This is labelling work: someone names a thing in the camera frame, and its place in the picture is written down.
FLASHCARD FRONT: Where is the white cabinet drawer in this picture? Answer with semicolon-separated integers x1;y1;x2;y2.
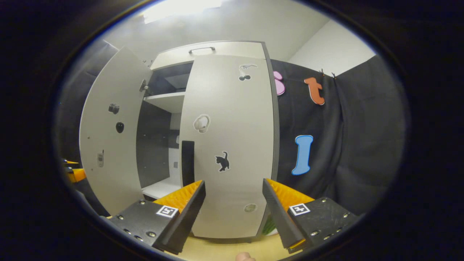
150;41;267;71

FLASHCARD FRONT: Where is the toy watermelon slice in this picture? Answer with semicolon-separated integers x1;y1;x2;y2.
262;214;279;236

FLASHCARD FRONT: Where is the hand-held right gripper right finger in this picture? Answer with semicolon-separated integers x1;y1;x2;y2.
262;178;363;253

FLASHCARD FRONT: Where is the ceiling light panel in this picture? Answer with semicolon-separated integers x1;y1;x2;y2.
143;0;222;24

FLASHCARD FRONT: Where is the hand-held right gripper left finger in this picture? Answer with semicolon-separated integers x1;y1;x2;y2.
109;181;206;255

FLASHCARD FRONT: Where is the white cabinet shelf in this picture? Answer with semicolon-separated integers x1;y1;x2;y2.
144;91;186;113

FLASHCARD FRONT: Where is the grey white cabinet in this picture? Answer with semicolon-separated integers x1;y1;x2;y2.
136;40;280;243

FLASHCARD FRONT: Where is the white cabinet door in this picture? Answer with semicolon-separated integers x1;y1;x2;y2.
180;54;276;240
79;46;153;217

